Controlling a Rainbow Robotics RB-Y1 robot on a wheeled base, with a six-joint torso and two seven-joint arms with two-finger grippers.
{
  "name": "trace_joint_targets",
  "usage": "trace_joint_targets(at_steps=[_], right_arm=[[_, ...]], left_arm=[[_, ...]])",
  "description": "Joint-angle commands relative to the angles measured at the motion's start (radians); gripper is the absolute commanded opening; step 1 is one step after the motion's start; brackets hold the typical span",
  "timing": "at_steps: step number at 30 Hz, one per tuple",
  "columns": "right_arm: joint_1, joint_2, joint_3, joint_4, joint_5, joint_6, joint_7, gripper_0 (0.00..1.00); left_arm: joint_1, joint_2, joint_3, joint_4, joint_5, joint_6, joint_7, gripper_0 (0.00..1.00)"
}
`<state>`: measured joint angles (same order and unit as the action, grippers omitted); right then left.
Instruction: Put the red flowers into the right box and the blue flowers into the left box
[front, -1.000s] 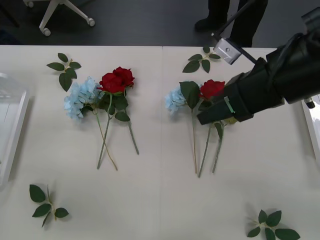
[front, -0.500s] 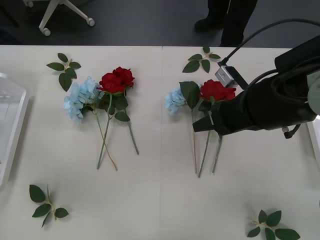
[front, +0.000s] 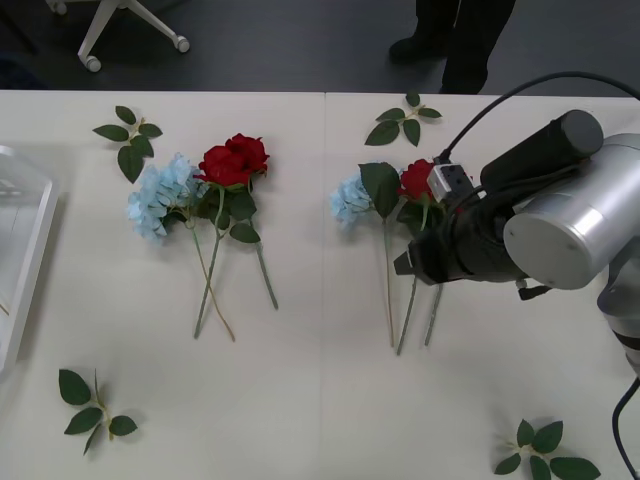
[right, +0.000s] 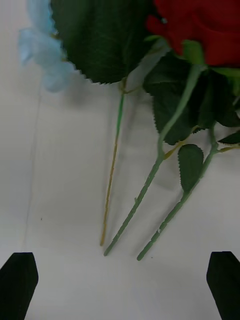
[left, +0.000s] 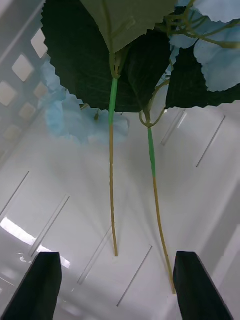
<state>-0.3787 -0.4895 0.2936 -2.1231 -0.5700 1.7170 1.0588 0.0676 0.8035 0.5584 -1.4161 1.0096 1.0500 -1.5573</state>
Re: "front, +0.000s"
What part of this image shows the shallow white box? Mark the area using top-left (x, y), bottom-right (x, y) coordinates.
top-left (0, 144), bottom-right (61, 376)

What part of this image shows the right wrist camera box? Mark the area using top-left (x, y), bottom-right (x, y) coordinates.
top-left (427, 158), bottom-right (475, 204)

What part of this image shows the pale blue flower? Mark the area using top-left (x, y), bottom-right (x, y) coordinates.
top-left (328, 160), bottom-right (402, 349)
top-left (127, 152), bottom-right (236, 343)

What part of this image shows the person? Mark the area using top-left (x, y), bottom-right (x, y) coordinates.
top-left (388, 0), bottom-right (517, 95)

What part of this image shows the white chair base with wheels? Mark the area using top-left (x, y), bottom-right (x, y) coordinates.
top-left (77, 0), bottom-right (192, 73)

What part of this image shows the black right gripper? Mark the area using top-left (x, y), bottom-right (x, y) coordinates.
top-left (393, 218), bottom-right (470, 286)

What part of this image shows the loose green leaf twig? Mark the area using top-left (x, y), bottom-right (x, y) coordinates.
top-left (92, 104), bottom-right (164, 185)
top-left (363, 92), bottom-right (444, 149)
top-left (58, 368), bottom-right (139, 456)
top-left (493, 418), bottom-right (602, 480)

